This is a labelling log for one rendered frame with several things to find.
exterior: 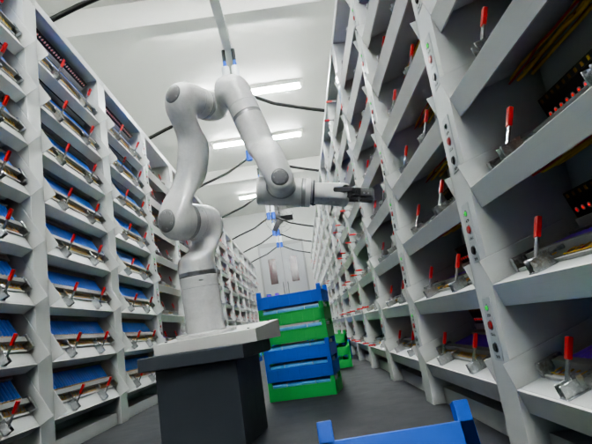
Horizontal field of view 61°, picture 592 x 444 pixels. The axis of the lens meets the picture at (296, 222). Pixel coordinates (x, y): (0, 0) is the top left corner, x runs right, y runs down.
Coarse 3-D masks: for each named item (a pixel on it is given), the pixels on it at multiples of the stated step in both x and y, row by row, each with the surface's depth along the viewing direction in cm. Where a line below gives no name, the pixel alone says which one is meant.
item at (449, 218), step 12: (444, 180) 110; (456, 204) 110; (432, 216) 170; (444, 216) 120; (456, 216) 112; (408, 228) 169; (432, 228) 132; (444, 228) 123; (456, 228) 159; (408, 240) 159; (420, 240) 147; (432, 240) 137; (408, 252) 165
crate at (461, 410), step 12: (456, 408) 65; (468, 408) 65; (456, 420) 65; (468, 420) 64; (324, 432) 64; (396, 432) 64; (408, 432) 64; (420, 432) 64; (432, 432) 64; (444, 432) 63; (456, 432) 63; (468, 432) 63
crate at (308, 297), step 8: (320, 288) 222; (256, 296) 228; (272, 296) 226; (280, 296) 226; (288, 296) 225; (296, 296) 224; (304, 296) 223; (312, 296) 223; (320, 296) 222; (328, 296) 240; (264, 304) 227; (272, 304) 226; (280, 304) 225; (288, 304) 224; (296, 304) 223; (304, 304) 233
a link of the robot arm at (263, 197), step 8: (256, 184) 141; (264, 184) 141; (296, 184) 141; (256, 192) 141; (264, 192) 140; (296, 192) 140; (256, 200) 142; (264, 200) 142; (272, 200) 141; (280, 200) 140; (288, 200) 141; (296, 200) 141
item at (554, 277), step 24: (576, 192) 91; (528, 240) 97; (552, 240) 97; (576, 240) 77; (504, 264) 96; (528, 264) 81; (552, 264) 79; (576, 264) 67; (504, 288) 91; (528, 288) 82; (552, 288) 74; (576, 288) 68
